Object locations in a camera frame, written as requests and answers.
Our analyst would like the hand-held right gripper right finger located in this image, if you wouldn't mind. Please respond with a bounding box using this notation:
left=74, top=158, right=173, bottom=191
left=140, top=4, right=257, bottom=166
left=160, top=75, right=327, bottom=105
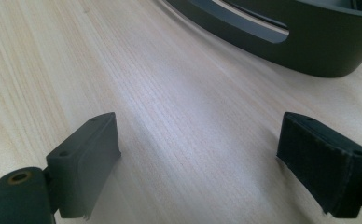
left=276, top=111, right=362, bottom=219

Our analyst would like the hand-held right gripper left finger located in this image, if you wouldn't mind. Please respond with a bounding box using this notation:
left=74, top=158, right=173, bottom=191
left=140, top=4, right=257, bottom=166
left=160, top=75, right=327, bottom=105
left=45, top=111, right=122, bottom=221

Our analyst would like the dark grey plastic basket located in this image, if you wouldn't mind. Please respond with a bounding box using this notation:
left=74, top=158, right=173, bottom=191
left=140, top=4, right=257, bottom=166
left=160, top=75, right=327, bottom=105
left=164, top=0, right=362, bottom=78

